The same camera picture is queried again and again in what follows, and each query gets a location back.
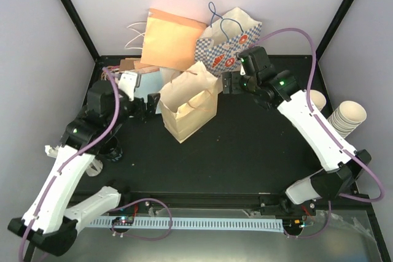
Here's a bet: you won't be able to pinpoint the beige kraft paper bag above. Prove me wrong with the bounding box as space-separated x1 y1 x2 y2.
158 61 222 143

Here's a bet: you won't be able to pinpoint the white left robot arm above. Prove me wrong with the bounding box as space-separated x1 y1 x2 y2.
7 80 160 256

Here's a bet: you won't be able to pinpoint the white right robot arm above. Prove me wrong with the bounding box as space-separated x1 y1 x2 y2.
223 46 371 215

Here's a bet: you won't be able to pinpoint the light blue paper bag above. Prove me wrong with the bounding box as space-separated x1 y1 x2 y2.
134 68 178 101

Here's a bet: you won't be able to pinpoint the flat brown paper bags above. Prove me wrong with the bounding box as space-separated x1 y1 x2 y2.
107 58 160 83

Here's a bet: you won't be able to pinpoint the black cup with white print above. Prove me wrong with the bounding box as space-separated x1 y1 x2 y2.
98 136 123 163

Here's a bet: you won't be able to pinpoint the blue checkered paper bag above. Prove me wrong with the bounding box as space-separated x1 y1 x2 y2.
194 2 262 77

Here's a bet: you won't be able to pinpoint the orange paper bag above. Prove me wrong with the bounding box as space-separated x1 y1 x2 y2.
141 9 207 71

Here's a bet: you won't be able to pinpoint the short white cup stack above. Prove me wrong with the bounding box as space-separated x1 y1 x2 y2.
306 90 327 112

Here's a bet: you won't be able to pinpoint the tall white cup stack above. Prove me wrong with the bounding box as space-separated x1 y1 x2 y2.
327 101 367 139

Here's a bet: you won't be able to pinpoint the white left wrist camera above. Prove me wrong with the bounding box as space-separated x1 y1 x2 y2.
118 71 141 101

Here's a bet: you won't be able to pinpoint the light blue cable duct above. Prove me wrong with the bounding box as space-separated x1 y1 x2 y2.
88 216 284 233

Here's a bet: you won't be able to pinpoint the black frame post left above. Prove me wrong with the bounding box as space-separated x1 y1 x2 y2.
60 0 100 61

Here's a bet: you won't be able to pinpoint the black frame post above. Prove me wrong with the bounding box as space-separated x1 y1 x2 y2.
60 0 100 61
316 0 355 60

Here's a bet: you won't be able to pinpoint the black frame post right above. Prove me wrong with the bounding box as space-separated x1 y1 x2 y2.
316 0 355 60

